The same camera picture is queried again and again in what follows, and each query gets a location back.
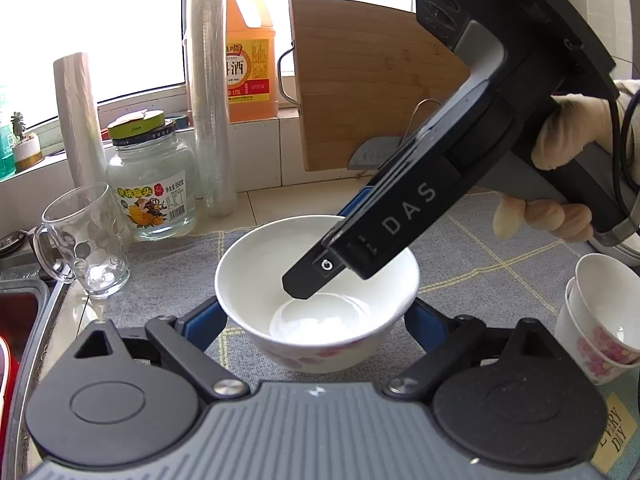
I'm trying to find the white bowl pink flowers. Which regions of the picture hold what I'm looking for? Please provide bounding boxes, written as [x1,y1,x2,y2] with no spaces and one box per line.
[215,214,420,374]

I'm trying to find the gloved right hand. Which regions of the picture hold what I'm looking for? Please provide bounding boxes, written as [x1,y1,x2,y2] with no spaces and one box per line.
[492,79,639,246]

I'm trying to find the clear glass mug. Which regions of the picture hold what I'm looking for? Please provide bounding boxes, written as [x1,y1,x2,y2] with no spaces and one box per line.
[32,182,130,299]

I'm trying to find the bamboo cutting board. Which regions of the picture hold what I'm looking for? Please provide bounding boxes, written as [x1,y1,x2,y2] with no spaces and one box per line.
[290,0,469,171]

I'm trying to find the stainless steel sink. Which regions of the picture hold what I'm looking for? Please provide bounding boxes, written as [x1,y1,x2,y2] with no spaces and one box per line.
[1,266,58,479]

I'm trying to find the glass jar green lid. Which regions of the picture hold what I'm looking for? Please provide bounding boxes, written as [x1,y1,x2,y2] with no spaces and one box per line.
[106,110,198,240]

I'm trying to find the white bowl left edge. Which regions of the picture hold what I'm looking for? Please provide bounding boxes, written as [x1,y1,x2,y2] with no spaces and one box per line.
[568,254,639,365]

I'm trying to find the red white colander basin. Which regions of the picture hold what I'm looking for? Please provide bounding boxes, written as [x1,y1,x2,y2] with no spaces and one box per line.
[0,337,18,445]

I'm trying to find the small potted plant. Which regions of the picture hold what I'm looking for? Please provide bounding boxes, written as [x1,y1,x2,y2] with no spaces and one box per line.
[11,112,43,172]

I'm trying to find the green dish soap bottle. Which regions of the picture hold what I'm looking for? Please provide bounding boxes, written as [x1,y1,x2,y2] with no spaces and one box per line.
[0,110,15,179]

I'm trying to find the orange cooking wine jug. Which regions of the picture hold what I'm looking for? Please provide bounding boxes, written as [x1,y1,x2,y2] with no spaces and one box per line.
[226,0,278,122]

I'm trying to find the tall plastic cup stack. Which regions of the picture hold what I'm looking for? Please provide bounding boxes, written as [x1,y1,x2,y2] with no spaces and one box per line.
[186,0,238,217]

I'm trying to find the santoku knife black handle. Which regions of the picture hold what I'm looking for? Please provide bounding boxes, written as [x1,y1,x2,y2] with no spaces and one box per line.
[347,136,401,171]

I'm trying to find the metal wire board rack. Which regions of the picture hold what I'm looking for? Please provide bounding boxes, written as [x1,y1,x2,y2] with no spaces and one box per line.
[278,46,448,143]

